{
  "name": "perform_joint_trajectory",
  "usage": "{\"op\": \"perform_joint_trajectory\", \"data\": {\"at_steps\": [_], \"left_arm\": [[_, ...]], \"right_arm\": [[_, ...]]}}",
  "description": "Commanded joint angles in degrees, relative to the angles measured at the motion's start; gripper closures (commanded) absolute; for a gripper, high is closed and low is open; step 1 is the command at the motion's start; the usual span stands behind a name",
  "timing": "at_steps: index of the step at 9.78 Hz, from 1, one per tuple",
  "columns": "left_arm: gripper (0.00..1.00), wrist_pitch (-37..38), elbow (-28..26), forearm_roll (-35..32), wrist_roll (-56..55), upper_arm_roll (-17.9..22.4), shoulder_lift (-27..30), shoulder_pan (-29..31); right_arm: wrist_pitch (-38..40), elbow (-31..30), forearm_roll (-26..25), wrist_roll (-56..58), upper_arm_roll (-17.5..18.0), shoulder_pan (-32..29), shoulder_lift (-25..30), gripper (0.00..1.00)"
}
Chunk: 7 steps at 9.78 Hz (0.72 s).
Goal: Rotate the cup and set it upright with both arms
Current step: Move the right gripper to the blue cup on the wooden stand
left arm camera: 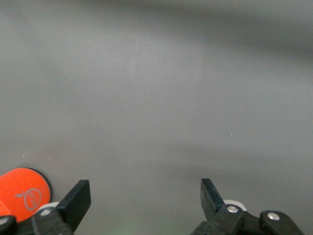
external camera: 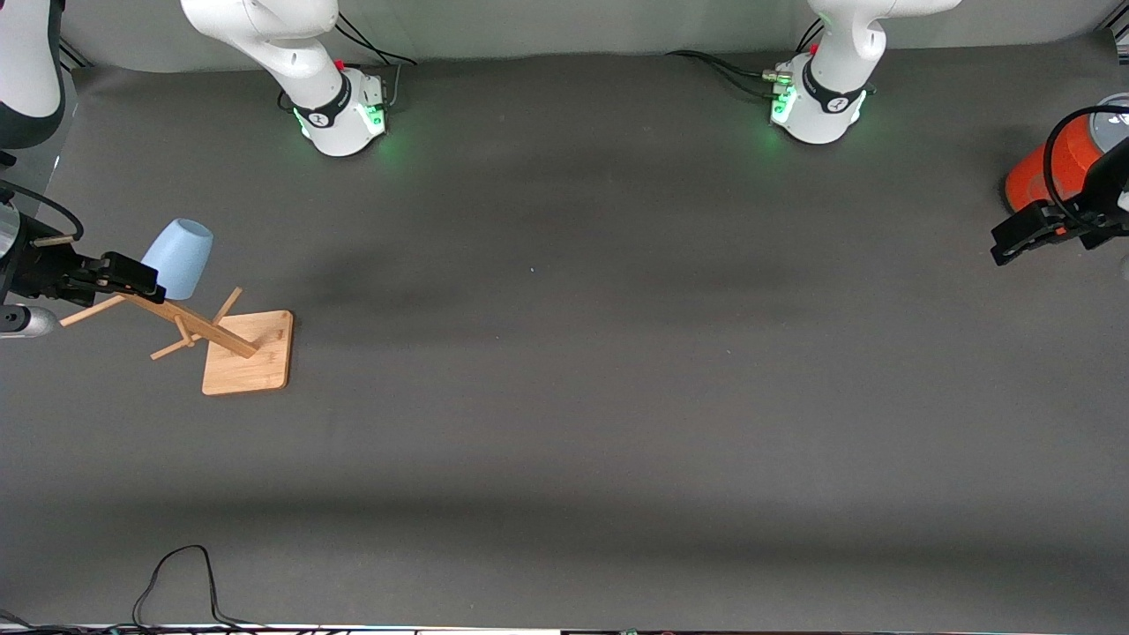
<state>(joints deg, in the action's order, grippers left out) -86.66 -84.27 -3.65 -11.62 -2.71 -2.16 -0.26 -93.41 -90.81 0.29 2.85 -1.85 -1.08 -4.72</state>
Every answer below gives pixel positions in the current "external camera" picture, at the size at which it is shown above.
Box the light blue plastic cup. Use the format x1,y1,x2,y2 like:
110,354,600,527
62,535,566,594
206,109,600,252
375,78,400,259
141,218,214,301

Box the wooden cup rack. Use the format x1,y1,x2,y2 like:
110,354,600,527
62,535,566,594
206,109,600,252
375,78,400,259
59,286,294,396

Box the orange can with grey lid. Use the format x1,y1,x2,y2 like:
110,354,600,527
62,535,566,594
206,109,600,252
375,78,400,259
1006,93,1129,213

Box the thin black looped cable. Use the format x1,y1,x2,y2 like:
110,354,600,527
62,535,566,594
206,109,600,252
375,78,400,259
132,545,265,632

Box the black right arm base cables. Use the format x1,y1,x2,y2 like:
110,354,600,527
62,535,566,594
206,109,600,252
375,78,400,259
279,12,418,113

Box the black arm base cables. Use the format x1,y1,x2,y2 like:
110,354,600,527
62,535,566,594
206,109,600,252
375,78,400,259
279,12,418,113
665,18,826,102

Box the black left arm base cables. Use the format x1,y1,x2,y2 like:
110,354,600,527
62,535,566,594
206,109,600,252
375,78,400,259
665,18,826,102

